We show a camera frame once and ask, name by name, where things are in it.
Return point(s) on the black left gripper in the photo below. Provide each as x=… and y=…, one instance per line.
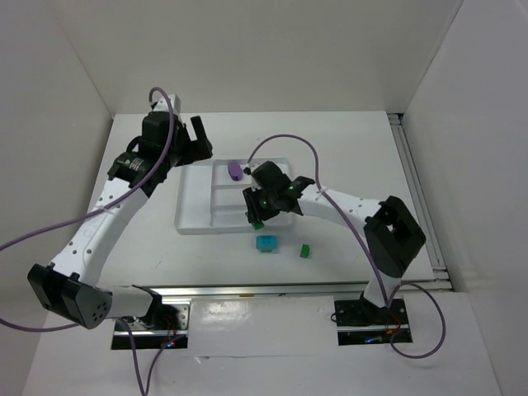
x=194, y=145

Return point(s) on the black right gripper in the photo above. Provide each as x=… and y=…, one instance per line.
x=253, y=205

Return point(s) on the teal rounded lego brick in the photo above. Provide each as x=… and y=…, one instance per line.
x=266, y=243

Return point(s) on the purple oval lego brick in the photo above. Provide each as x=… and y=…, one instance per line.
x=235, y=171

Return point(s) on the small green lego brick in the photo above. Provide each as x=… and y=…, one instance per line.
x=305, y=251

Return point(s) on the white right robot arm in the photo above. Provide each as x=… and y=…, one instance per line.
x=386, y=230

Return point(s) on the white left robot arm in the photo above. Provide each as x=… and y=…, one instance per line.
x=67, y=286

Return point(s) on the white compartment tray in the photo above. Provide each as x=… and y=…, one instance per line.
x=209, y=201

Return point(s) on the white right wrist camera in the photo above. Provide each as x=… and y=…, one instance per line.
x=248, y=170

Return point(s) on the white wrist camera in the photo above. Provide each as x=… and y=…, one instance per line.
x=173, y=103
x=248, y=170

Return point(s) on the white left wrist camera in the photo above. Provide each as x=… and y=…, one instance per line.
x=173, y=103

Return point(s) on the aluminium front rail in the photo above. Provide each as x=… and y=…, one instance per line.
x=217, y=291

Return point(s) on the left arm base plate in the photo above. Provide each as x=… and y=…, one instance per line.
x=170, y=327

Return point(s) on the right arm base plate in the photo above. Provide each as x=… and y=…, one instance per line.
x=361, y=323

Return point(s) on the aluminium side rail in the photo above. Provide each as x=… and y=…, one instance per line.
x=442, y=279

